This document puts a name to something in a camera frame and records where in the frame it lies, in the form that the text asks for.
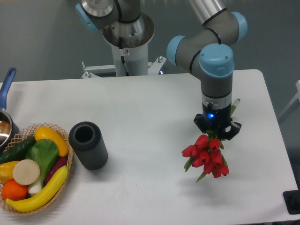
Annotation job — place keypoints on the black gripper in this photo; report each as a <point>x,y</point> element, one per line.
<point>216,117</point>

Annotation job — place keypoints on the red tulip bouquet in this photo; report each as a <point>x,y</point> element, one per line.
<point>206,153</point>

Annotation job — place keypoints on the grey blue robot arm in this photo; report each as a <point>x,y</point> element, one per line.
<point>207,56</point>

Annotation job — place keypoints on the black device at table edge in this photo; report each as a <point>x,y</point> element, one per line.
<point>292,201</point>

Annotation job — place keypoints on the dark grey ribbed vase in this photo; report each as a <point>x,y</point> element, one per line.
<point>87,142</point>

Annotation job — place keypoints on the purple sweet potato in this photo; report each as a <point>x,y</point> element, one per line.
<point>59,163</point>

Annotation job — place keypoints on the green bok choy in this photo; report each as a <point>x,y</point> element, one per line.
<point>45,153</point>

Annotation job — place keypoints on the yellow banana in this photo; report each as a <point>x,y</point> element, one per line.
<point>39,192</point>

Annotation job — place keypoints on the beige round slice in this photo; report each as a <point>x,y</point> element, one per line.
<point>26,172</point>

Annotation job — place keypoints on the woven wicker basket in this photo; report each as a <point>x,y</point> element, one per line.
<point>27,133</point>

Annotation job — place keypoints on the green cucumber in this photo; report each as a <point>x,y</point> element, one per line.
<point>18,151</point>

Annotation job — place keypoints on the yellow bell pepper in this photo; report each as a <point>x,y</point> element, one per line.
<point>6,171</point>

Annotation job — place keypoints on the orange fruit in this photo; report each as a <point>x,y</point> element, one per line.
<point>14,191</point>

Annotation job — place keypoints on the white furniture frame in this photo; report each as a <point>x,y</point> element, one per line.
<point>291,106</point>

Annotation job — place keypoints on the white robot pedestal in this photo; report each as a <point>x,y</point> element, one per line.
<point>129,45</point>

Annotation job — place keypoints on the blue handled saucepan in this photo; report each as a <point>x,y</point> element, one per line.
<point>8,129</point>

